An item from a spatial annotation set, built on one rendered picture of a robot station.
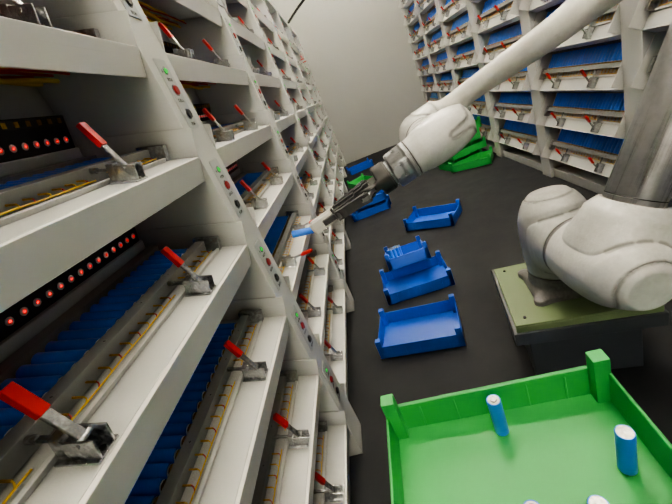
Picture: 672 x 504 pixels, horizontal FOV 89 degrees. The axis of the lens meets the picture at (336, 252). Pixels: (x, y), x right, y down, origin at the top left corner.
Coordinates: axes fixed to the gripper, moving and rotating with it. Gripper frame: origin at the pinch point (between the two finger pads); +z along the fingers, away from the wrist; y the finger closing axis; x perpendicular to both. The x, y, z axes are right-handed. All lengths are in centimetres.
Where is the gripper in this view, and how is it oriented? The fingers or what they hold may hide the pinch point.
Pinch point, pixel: (323, 220)
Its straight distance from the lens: 87.7
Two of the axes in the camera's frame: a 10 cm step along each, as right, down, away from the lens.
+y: 0.0, 4.2, -9.1
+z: -8.0, 5.5, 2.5
